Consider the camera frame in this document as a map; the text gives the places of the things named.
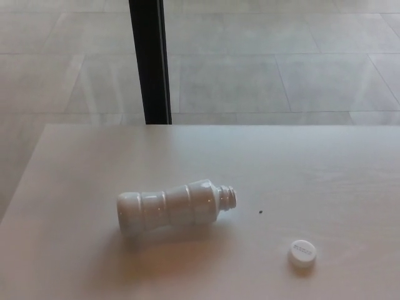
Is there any white round bottle cap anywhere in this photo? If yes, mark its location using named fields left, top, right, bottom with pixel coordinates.
left=287, top=239, right=317, bottom=269

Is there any black vertical window post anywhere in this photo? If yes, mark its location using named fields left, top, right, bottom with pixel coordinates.
left=128, top=0, right=173, bottom=126

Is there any white plastic bottle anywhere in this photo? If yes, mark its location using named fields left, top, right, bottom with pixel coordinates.
left=116, top=178, right=239, bottom=242

